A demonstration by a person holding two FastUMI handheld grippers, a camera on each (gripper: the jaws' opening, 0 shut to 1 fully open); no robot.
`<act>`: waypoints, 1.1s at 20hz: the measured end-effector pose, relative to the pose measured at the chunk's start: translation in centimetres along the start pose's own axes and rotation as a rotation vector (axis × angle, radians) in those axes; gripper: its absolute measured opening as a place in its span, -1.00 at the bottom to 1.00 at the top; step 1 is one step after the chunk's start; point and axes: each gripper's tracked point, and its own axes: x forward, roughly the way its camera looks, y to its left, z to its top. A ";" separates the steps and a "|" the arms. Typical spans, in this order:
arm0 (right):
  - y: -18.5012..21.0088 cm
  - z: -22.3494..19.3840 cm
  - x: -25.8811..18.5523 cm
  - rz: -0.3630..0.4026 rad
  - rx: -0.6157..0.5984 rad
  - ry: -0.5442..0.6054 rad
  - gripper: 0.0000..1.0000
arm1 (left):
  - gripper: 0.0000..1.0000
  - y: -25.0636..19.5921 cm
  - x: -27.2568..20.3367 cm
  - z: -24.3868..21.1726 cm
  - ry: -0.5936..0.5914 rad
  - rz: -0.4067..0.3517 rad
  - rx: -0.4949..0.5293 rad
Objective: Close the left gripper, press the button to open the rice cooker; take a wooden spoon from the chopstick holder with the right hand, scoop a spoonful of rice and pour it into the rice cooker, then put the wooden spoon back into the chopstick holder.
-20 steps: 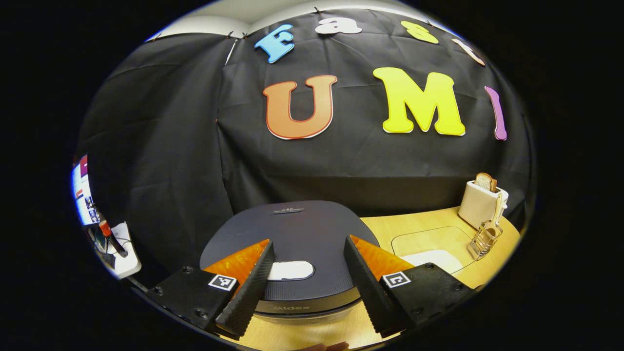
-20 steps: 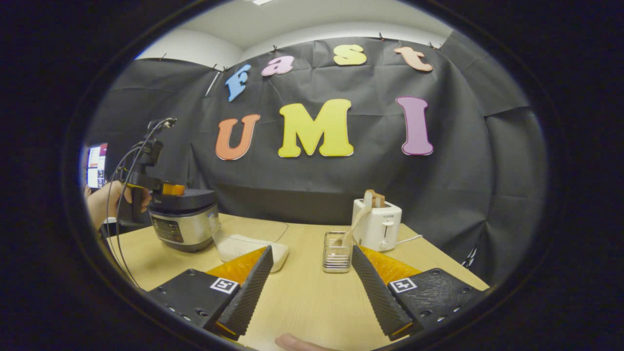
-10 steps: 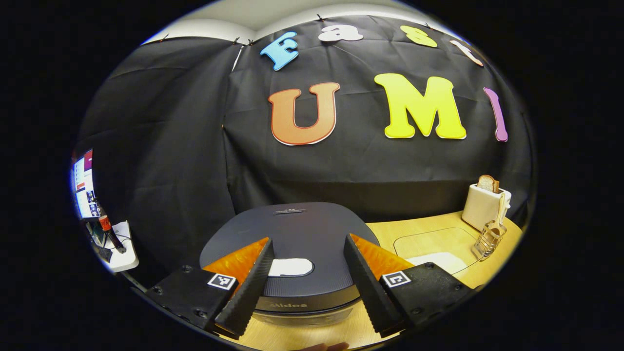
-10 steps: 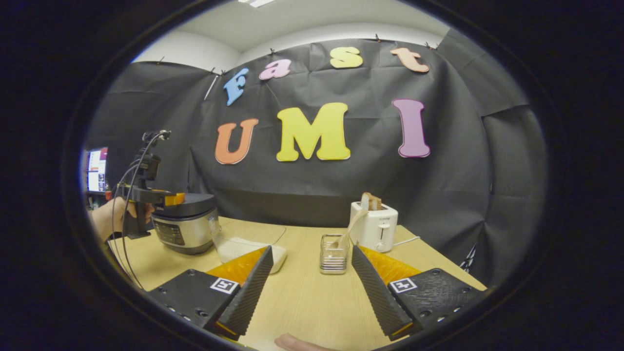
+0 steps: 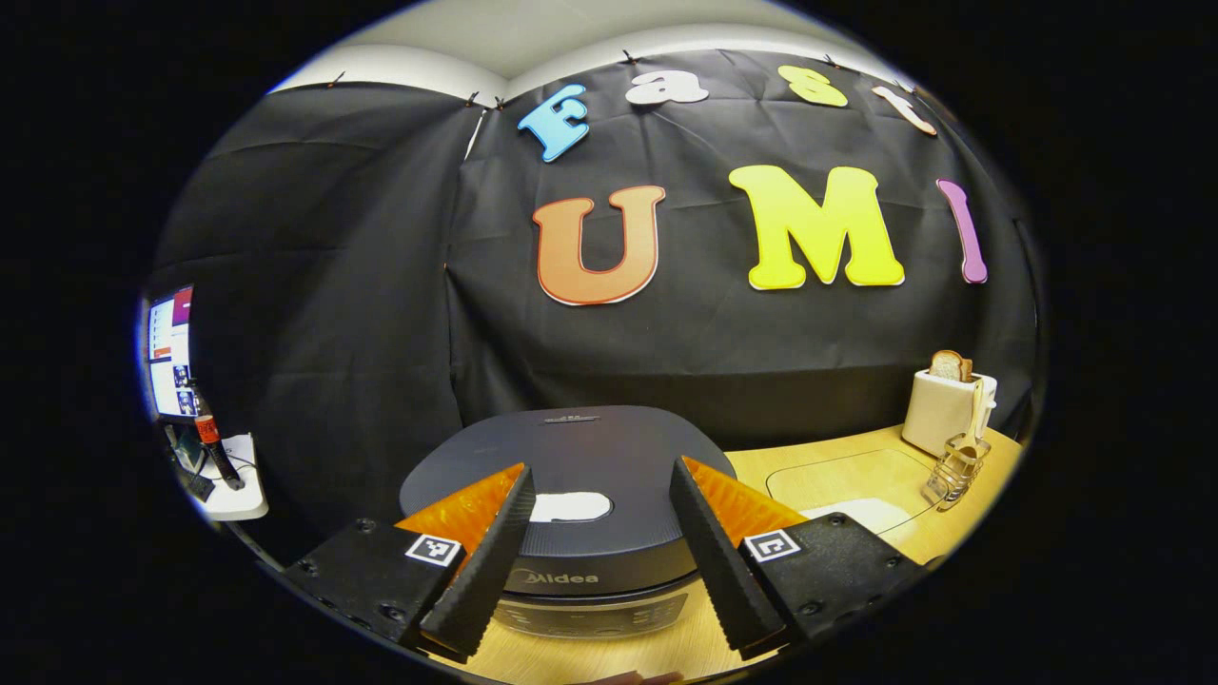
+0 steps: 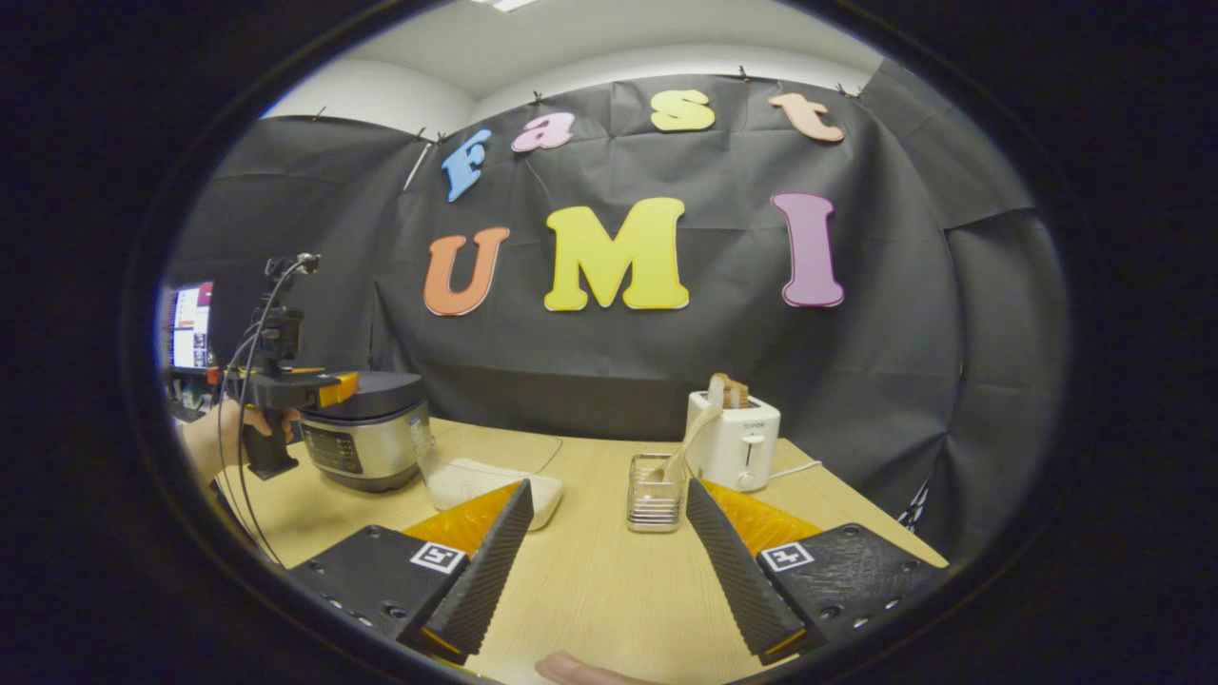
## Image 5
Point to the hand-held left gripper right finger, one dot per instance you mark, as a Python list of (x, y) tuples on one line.
[(718, 561)]

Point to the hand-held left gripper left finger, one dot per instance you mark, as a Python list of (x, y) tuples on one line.
[(485, 571)]

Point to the black and silver rice cooker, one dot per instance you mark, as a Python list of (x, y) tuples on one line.
[(609, 457)]

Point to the wooden spoon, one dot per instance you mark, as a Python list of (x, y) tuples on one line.
[(975, 409)]

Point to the clear plastic container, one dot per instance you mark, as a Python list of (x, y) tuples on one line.
[(837, 476)]

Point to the white side table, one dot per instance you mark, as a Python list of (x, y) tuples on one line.
[(249, 497)]

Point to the white toaster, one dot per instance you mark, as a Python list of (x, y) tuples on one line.
[(933, 409)]

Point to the black keyboard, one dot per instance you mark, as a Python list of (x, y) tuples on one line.
[(200, 487)]

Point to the toasted bread slice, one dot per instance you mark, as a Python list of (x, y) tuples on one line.
[(947, 366)]

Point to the dark object with red band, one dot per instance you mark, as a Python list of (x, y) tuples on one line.
[(206, 428)]

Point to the computer monitor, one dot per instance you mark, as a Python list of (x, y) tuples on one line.
[(169, 352)]

